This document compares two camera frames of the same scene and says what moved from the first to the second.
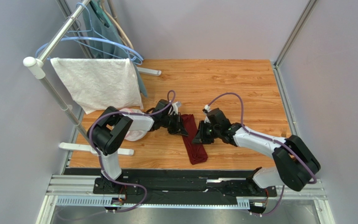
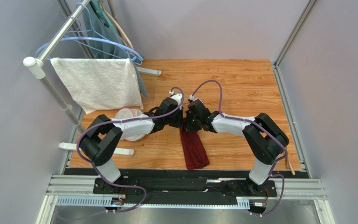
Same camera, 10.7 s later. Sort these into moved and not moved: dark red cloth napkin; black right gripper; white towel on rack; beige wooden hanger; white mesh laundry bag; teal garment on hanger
Moved: black right gripper; dark red cloth napkin
Not moved: beige wooden hanger; teal garment on hanger; white towel on rack; white mesh laundry bag
